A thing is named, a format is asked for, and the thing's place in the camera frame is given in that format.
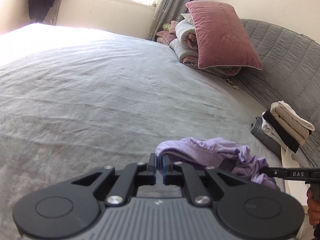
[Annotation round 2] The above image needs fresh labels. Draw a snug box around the lilac long-sleeve garment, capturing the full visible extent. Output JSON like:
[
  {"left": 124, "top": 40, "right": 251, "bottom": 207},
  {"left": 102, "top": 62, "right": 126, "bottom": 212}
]
[{"left": 155, "top": 138, "right": 280, "bottom": 190}]

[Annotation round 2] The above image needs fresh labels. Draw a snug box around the person's hand on handle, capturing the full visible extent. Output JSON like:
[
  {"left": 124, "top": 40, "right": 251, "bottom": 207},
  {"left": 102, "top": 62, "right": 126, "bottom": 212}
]
[{"left": 306, "top": 188, "right": 320, "bottom": 226}]

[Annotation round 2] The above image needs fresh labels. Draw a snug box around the black folded garment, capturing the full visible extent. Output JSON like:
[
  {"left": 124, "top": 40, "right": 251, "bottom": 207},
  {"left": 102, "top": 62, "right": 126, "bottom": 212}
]
[{"left": 262, "top": 110, "right": 299, "bottom": 153}]

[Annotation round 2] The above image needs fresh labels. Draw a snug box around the white folded garment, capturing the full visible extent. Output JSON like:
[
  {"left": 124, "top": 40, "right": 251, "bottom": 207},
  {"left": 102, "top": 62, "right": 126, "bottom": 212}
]
[{"left": 261, "top": 118, "right": 287, "bottom": 149}]

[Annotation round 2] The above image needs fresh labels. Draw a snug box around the grey folded garment bottom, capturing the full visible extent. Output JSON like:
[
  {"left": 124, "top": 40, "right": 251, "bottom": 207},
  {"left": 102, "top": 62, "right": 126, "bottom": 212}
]
[{"left": 250, "top": 116, "right": 281, "bottom": 159}]

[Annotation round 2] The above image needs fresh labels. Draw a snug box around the beige folded garment top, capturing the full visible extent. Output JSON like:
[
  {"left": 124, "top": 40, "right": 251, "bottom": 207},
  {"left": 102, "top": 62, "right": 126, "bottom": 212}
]
[{"left": 270, "top": 101, "right": 315, "bottom": 146}]

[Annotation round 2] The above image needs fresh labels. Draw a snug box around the grey quilted headboard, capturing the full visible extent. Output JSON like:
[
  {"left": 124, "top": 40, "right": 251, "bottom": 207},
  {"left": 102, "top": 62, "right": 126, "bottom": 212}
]
[{"left": 232, "top": 19, "right": 319, "bottom": 166}]

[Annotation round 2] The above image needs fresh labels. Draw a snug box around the grey bed sheet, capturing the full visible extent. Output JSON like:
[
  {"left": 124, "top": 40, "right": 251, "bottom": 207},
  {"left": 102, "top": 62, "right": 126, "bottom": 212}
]
[{"left": 1, "top": 24, "right": 281, "bottom": 239}]

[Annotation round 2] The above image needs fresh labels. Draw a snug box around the large pink velvet pillow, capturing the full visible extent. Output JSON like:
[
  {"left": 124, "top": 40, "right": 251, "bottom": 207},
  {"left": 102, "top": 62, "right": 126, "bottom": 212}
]
[{"left": 186, "top": 0, "right": 263, "bottom": 70}]

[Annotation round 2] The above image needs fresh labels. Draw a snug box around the folded grey pink duvet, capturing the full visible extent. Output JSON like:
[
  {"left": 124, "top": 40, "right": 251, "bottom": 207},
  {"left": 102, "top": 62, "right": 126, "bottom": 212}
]
[{"left": 169, "top": 14, "right": 241, "bottom": 78}]

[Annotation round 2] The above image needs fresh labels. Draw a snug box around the small pink pillow behind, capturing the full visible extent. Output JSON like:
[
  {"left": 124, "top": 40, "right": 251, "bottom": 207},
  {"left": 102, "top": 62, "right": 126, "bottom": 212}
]
[{"left": 156, "top": 30, "right": 176, "bottom": 46}]

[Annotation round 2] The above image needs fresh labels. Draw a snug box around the green patterned small cushion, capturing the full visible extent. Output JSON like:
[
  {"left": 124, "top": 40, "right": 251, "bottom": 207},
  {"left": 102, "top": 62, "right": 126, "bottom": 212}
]
[{"left": 162, "top": 23, "right": 171, "bottom": 31}]

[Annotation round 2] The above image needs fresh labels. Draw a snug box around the grey patterned curtain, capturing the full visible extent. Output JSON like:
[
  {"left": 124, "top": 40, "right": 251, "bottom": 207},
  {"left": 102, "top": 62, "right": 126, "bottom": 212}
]
[{"left": 145, "top": 0, "right": 193, "bottom": 40}]

